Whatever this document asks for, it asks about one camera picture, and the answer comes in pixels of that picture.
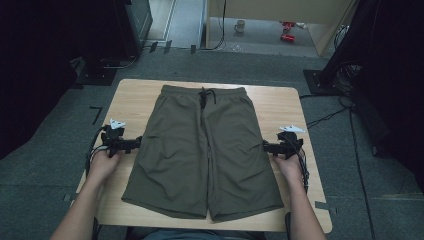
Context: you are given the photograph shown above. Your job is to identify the person's right hand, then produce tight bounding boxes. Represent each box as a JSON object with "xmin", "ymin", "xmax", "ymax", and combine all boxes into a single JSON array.
[{"xmin": 273, "ymin": 153, "xmax": 304, "ymax": 183}]

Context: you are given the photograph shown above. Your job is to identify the black angled floor tape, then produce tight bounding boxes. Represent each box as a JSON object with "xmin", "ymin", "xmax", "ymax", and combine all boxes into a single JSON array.
[{"xmin": 89, "ymin": 106, "xmax": 104, "ymax": 126}]

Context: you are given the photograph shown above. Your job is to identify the beige mug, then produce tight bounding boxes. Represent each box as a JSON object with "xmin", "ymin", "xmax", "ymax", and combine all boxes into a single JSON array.
[{"xmin": 233, "ymin": 19, "xmax": 247, "ymax": 34}]

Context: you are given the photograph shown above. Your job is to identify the dark curtain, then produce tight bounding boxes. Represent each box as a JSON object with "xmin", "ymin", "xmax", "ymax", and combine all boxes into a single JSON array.
[{"xmin": 319, "ymin": 0, "xmax": 424, "ymax": 194}]

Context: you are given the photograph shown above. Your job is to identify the black cabinet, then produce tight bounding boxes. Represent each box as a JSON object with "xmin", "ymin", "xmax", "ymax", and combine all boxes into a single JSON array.
[{"xmin": 123, "ymin": 0, "xmax": 154, "ymax": 57}]

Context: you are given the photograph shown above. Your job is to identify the left hand-held gripper cable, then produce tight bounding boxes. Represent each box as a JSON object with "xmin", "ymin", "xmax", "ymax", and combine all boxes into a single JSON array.
[{"xmin": 84, "ymin": 124, "xmax": 111, "ymax": 178}]

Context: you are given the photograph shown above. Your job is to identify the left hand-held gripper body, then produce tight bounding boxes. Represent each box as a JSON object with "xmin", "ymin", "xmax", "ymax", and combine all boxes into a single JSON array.
[{"xmin": 100, "ymin": 118, "xmax": 129, "ymax": 158}]

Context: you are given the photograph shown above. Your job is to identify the bundle of black cables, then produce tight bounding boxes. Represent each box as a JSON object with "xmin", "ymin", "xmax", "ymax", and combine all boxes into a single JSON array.
[{"xmin": 332, "ymin": 62, "xmax": 364, "ymax": 95}]

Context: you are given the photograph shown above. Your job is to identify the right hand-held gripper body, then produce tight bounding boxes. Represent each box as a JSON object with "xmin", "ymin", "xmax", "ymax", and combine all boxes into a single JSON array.
[{"xmin": 276, "ymin": 124, "xmax": 306, "ymax": 159}]

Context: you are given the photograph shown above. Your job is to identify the black stand base plate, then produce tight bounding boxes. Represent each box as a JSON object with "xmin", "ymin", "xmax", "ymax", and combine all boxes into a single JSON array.
[
  {"xmin": 302, "ymin": 68, "xmax": 338, "ymax": 96},
  {"xmin": 75, "ymin": 64, "xmax": 118, "ymax": 87}
]

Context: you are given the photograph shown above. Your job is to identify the right hand-held gripper cable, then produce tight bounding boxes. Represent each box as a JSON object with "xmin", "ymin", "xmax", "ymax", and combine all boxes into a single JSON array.
[{"xmin": 294, "ymin": 138, "xmax": 310, "ymax": 194}]

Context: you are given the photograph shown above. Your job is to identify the olive green shorts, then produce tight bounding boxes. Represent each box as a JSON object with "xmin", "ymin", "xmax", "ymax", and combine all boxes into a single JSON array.
[{"xmin": 121, "ymin": 84, "xmax": 285, "ymax": 223}]

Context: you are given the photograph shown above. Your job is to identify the white cable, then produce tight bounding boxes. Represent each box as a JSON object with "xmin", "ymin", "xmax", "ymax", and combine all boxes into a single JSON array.
[{"xmin": 333, "ymin": 24, "xmax": 350, "ymax": 48}]

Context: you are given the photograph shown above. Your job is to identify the hand-held gripper cable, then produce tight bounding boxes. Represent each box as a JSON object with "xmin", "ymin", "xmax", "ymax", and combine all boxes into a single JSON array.
[
  {"xmin": 294, "ymin": 138, "xmax": 310, "ymax": 194},
  {"xmin": 84, "ymin": 124, "xmax": 111, "ymax": 178}
]

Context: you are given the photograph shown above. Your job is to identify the black hanging cable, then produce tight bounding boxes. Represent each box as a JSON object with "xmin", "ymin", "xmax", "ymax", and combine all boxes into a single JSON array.
[{"xmin": 199, "ymin": 0, "xmax": 228, "ymax": 52}]

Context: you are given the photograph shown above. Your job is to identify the person's left hand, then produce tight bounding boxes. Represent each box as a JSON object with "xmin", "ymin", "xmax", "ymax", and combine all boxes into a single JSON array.
[{"xmin": 88, "ymin": 151, "xmax": 122, "ymax": 181}]

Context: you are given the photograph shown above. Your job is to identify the long black floor cable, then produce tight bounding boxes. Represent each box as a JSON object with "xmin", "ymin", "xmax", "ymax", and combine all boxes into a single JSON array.
[{"xmin": 347, "ymin": 106, "xmax": 378, "ymax": 240}]

